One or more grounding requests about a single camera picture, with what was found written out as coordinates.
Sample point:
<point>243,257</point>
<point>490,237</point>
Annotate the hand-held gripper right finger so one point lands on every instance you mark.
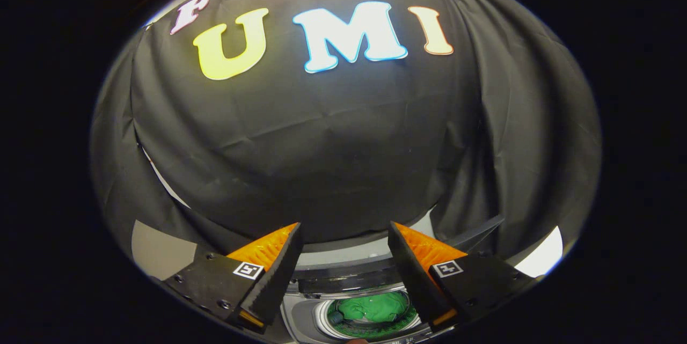
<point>413,274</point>

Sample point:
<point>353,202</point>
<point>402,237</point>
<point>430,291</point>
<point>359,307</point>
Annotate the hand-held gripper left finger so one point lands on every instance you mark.
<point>276,274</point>

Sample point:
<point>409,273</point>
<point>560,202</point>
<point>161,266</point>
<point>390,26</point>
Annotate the green polo shirt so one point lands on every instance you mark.
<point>373,306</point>

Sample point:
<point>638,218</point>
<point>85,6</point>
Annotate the grey cabinet with dark top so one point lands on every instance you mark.
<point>161,250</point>

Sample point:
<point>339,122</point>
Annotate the white table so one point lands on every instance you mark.
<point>542,258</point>

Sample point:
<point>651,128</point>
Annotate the black backdrop cloth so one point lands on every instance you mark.
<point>322,145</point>

